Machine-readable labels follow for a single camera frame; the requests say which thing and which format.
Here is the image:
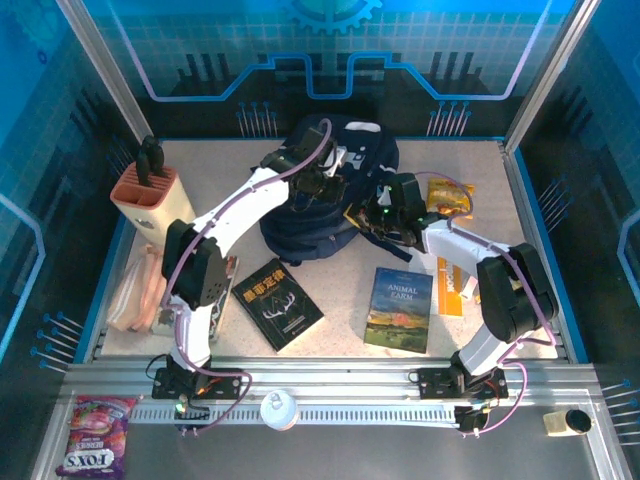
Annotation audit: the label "yellow snack bag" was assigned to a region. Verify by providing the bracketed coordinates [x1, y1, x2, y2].
[426, 178, 475, 221]

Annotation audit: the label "black book with antlers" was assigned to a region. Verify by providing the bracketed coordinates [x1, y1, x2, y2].
[231, 257, 325, 354]

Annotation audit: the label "Animal Farm book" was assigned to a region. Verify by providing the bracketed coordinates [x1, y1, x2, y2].
[363, 266, 435, 355]

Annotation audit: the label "orange white notebook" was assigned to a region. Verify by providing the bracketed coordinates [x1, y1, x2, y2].
[436, 255, 480, 317]

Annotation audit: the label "navy blue backpack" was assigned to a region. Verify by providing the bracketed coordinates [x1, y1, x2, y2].
[258, 113, 414, 267]

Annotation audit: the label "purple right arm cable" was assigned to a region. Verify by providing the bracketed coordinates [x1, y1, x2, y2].
[412, 171, 557, 437]

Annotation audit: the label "aluminium front rail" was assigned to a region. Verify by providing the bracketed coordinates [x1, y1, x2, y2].
[62, 355, 599, 401]

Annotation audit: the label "black round cap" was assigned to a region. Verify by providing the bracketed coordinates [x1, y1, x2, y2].
[564, 408, 593, 434]

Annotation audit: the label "pink white eraser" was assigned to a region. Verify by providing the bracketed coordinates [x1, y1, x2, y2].
[458, 273, 482, 303]

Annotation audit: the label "aluminium frame post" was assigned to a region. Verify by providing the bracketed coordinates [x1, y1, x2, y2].
[503, 0, 604, 154]
[53, 0, 157, 144]

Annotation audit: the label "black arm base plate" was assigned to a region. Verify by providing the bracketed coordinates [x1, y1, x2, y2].
[416, 366, 510, 401]
[151, 366, 245, 401]

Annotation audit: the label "beige knife block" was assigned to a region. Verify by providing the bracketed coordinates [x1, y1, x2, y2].
[109, 162, 197, 250]

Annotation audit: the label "purple Fox's candy bag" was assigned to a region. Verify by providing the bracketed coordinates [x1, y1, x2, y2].
[54, 394, 139, 479]

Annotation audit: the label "white slotted cable duct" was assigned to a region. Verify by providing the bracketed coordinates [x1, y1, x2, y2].
[127, 402, 460, 427]

